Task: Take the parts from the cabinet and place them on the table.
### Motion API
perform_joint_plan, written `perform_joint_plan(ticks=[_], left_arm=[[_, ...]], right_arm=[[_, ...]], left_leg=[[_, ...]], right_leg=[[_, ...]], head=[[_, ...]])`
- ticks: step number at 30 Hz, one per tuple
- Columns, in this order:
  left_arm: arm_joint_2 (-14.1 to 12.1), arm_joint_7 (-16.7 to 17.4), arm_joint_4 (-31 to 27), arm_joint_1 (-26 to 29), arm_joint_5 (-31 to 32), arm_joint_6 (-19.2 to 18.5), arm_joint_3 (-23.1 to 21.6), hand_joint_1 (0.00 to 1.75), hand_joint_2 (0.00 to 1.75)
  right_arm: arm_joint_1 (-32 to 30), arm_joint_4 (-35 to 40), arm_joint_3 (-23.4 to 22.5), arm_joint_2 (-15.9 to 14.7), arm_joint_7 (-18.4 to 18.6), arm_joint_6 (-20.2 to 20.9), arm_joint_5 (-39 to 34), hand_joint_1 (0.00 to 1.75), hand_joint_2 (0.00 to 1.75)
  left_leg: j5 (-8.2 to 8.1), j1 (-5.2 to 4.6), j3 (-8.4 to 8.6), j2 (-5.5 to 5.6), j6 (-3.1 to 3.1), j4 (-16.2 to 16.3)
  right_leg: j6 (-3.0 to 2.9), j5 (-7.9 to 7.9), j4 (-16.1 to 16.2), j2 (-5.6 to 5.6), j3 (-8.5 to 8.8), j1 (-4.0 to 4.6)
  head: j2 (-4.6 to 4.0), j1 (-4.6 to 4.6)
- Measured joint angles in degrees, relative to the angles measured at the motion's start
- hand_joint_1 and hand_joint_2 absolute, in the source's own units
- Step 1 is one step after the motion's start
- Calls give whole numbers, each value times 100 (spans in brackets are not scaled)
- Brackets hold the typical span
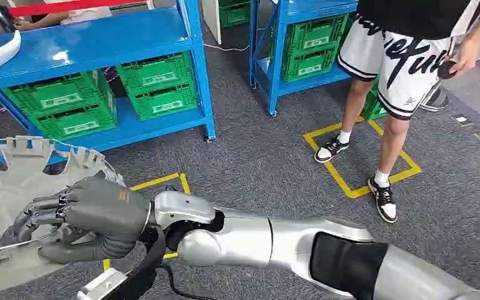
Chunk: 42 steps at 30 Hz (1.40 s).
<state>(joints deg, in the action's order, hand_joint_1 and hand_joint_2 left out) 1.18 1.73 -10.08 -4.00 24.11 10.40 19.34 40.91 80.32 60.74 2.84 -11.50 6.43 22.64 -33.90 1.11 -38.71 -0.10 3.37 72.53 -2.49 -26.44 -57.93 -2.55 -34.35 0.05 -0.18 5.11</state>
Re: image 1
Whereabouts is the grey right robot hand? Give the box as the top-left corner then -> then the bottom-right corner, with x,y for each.
13,176 -> 156,264

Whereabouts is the grey plastic wheel cover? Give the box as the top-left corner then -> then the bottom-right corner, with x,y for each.
0,136 -> 126,286

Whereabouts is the green plastic crate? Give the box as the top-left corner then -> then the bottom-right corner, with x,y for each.
360,76 -> 388,121
280,44 -> 341,84
283,14 -> 349,56
115,51 -> 195,94
1,71 -> 116,119
29,92 -> 119,141
127,81 -> 199,122
218,0 -> 252,29

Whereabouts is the blue metal shelf rack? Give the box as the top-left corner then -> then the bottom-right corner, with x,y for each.
0,0 -> 218,153
248,0 -> 359,117

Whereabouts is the red barrier tape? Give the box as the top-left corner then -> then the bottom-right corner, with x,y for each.
0,0 -> 146,25

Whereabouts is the white board panel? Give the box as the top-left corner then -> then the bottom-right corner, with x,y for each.
201,0 -> 223,45

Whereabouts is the black handheld device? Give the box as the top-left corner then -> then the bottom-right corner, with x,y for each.
0,4 -> 18,34

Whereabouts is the person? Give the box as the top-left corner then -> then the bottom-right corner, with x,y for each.
314,0 -> 480,224

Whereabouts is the black round object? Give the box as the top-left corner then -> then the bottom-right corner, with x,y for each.
437,60 -> 459,80

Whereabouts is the black wrist strap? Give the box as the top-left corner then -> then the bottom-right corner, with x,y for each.
106,226 -> 167,300

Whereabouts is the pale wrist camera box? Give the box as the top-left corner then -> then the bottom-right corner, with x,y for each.
76,267 -> 130,300

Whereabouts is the black cable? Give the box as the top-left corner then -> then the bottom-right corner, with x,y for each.
157,262 -> 220,300

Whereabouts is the white floor cable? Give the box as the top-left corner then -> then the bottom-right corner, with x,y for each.
203,27 -> 266,53

